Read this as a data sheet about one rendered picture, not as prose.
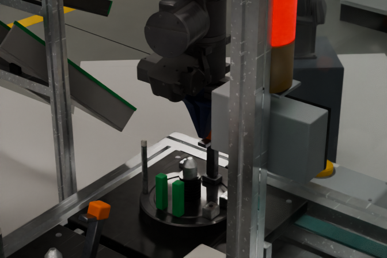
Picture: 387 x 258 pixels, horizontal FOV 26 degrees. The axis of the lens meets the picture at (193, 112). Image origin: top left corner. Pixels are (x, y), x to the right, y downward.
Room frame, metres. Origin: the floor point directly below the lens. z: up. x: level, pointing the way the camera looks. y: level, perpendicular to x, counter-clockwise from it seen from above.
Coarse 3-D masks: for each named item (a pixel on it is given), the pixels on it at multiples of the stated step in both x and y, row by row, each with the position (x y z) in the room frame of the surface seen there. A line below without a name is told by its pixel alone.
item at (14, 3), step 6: (0, 0) 1.12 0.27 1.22; (6, 0) 1.11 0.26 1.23; (12, 0) 1.10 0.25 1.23; (18, 0) 1.09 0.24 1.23; (24, 0) 1.09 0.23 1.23; (30, 0) 1.09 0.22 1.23; (12, 6) 1.10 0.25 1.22; (18, 6) 1.10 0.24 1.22; (24, 6) 1.09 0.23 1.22; (30, 6) 1.08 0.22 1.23; (36, 6) 1.07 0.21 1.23; (30, 12) 1.08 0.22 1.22; (36, 12) 1.07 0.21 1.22; (42, 12) 1.07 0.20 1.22
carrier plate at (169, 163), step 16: (160, 160) 1.11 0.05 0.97; (176, 160) 1.11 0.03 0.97; (224, 176) 1.06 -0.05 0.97; (112, 192) 1.02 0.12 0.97; (128, 192) 1.02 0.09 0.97; (112, 208) 0.97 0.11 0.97; (128, 208) 0.97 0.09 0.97; (80, 224) 0.94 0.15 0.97; (112, 224) 0.94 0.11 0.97; (128, 224) 0.94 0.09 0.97; (144, 224) 0.94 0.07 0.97; (112, 240) 0.90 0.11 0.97; (128, 240) 0.90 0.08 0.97; (144, 240) 0.90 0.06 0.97; (160, 240) 0.90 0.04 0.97; (176, 240) 0.90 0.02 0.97; (192, 240) 0.90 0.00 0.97; (208, 240) 0.90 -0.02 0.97; (224, 240) 0.90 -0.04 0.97; (128, 256) 0.88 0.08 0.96; (144, 256) 0.87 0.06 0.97; (160, 256) 0.87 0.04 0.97; (176, 256) 0.87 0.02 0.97
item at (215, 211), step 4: (208, 204) 0.93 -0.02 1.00; (212, 204) 0.93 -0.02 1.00; (216, 204) 0.93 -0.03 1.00; (204, 208) 0.92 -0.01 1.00; (208, 208) 0.92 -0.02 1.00; (212, 208) 0.92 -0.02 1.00; (216, 208) 0.92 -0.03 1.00; (204, 212) 0.92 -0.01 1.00; (208, 212) 0.92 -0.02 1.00; (212, 212) 0.92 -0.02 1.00; (216, 212) 0.93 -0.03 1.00; (204, 216) 0.92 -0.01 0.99; (208, 216) 0.92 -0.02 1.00; (212, 216) 0.92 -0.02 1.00
